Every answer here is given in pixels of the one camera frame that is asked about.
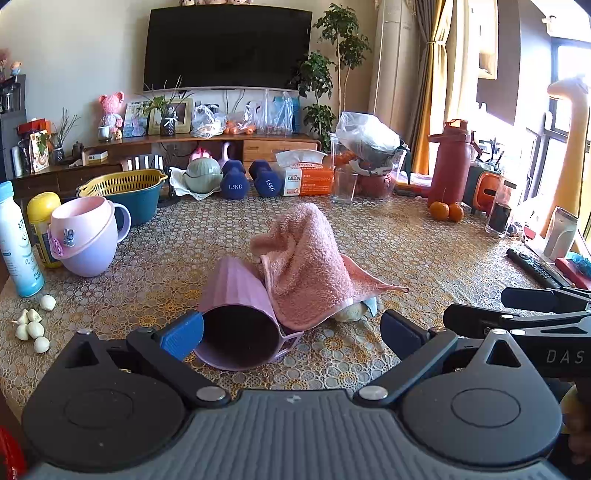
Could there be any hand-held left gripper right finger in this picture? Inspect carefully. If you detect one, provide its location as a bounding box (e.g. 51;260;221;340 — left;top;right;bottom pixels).
353;309;525;409

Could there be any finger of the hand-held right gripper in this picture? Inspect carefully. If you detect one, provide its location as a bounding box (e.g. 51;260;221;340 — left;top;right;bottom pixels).
442;303;591;341
501;286;591;313

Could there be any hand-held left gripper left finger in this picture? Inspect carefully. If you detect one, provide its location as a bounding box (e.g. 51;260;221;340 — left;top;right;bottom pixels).
65;310;232;409

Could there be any yellow plush toy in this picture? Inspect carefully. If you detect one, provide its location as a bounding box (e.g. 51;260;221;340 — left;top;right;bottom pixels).
332;295;378;323

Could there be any purple ribbed cup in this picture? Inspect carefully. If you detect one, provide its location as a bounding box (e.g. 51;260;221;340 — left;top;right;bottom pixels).
194;257;303;372

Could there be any pink towel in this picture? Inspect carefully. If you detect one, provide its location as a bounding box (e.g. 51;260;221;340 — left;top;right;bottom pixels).
249;202;411;332

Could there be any person's right hand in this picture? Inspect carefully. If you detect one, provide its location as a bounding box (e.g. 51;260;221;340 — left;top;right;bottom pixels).
561;384;591;467

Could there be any black remote control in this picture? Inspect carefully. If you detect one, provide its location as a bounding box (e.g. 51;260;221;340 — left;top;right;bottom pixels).
505;248;561;289

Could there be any red flat box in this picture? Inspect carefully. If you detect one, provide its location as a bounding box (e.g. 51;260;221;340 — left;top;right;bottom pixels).
554;256;591;289

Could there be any grey white cup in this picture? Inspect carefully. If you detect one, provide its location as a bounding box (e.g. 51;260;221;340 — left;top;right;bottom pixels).
542;207;579;261

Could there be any gold floral tablecloth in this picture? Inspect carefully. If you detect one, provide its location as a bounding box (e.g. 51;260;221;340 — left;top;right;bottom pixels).
0;185;591;416

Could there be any glass with dark liquid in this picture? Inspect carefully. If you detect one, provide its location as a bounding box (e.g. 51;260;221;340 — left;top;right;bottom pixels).
485;174;518;238

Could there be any green orange container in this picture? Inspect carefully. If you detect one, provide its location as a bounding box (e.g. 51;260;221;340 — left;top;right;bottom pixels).
464;164;504;215

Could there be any blue basin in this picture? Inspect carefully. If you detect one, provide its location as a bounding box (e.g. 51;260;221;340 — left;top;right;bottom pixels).
78;178;164;227

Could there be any peach giraffe toy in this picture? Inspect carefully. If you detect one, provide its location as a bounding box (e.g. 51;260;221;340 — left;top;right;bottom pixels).
540;76;591;241

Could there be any pile of garlic cloves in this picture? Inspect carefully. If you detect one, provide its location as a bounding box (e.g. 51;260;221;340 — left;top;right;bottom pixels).
11;294;57;354

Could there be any red fruit bag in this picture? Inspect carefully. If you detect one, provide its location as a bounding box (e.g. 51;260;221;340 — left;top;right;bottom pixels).
355;173;402;200

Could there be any red thermos bottle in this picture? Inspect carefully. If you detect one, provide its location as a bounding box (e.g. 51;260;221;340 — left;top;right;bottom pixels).
427;119;476;208

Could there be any white cloth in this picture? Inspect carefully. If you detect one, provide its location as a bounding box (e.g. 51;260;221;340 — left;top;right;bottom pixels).
168;166;227;201

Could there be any clear glass cup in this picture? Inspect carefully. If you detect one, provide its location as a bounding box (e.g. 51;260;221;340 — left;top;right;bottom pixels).
331;166;358;204

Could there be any blue dumbbell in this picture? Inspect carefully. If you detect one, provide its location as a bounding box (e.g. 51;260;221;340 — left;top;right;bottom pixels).
248;160;283;198
219;161;251;200

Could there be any green ceramic pot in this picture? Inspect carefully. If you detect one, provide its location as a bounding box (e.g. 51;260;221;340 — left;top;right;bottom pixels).
185;158;223;193

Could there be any yellow colander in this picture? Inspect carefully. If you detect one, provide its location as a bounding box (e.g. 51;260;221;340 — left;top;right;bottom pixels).
76;169;168;198

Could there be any grey bowl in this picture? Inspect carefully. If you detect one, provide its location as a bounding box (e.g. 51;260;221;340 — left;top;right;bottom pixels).
351;143;407;176

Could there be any white antenna router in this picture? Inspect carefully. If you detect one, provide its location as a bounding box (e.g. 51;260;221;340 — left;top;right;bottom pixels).
122;154;164;172

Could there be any orange white tissue box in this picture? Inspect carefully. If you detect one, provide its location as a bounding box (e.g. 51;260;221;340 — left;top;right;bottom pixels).
276;150;335;197

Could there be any yellow bottle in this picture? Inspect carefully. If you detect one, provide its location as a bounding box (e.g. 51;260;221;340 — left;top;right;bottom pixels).
27;192;63;269

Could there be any white bottle blue cap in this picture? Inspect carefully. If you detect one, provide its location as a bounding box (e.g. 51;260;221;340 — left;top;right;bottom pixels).
0;181;45;298

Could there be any wooden television cabinet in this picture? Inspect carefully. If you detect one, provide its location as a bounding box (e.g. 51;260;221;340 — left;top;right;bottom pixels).
14;134;324;195

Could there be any clear plastic bag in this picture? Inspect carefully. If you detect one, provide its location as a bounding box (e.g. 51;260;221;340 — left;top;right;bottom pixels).
335;111;409;162

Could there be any plant in black vase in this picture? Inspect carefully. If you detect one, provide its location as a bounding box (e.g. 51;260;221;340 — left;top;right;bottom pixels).
139;78;195;137

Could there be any red object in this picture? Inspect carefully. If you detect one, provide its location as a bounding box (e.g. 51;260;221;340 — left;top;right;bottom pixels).
0;427;26;480

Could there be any white plastic bag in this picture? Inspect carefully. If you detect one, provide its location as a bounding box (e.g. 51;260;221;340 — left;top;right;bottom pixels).
191;104;228;139

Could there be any window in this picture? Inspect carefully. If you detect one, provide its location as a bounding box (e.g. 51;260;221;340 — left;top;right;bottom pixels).
522;0;591;185

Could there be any vase with twigs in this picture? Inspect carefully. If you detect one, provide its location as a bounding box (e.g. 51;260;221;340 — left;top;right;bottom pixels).
48;108;81;164

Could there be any pastel picture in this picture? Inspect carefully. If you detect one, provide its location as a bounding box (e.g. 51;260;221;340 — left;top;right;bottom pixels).
122;100;151;138

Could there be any beige curtain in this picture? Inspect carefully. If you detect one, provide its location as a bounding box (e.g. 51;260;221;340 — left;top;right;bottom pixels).
411;0;467;174

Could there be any printed snack bag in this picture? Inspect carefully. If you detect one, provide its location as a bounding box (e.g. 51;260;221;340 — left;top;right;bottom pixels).
28;130;51;174

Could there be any pink bear figure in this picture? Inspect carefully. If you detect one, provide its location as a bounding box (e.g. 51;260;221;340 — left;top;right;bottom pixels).
98;91;125;132

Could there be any silver cylinder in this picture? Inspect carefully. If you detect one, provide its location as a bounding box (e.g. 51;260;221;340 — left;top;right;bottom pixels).
11;145;31;178

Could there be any clear bag with blue packs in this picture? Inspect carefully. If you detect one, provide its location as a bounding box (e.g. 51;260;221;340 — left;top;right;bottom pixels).
252;91;301;136

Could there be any orange red box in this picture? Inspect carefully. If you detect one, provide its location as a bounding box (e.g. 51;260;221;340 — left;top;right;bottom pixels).
17;117;51;134

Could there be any black cabinet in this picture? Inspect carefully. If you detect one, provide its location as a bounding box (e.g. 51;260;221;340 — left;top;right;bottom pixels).
0;108;28;181

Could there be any white standing air conditioner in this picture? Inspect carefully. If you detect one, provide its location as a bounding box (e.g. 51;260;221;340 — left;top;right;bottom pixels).
369;0;437;174

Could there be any black television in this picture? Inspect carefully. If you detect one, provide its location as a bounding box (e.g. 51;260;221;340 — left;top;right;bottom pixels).
143;6;312;90

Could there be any black coffee machine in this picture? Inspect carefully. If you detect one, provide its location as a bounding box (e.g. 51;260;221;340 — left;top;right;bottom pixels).
0;74;26;114

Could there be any green indoor tree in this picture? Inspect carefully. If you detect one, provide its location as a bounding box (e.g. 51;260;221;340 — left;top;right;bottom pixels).
291;4;372;139

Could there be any pink lilac handled cup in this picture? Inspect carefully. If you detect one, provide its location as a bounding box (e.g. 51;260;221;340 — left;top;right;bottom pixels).
48;196;132;278

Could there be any wooden photo frame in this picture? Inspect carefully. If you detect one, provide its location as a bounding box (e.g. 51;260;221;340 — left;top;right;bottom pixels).
148;97;194;136

